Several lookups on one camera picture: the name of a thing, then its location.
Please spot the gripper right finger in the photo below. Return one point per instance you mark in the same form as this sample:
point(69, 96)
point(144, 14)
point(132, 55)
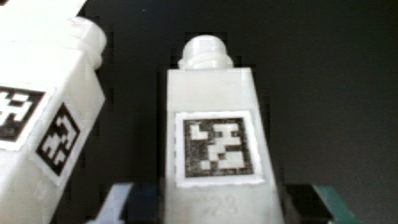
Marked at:
point(313, 205)

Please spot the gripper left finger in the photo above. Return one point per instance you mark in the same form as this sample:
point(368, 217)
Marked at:
point(130, 205)

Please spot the white table leg with tag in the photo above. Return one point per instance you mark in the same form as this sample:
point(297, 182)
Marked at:
point(221, 189)

